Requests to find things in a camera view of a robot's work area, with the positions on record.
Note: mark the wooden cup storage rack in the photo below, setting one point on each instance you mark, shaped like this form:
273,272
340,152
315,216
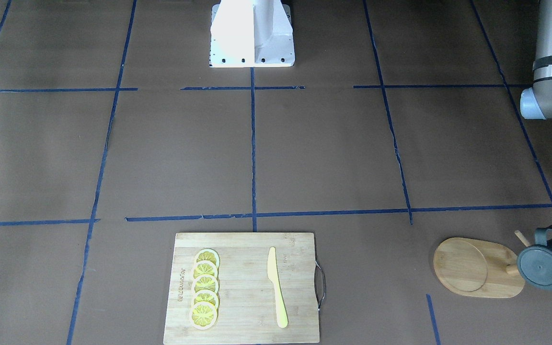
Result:
475,268

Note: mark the yellow plastic knife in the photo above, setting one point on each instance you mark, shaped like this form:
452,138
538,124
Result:
272,274

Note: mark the bamboo cutting board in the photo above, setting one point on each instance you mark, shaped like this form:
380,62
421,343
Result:
246,309

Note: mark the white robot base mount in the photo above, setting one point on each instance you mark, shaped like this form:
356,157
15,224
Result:
252,34

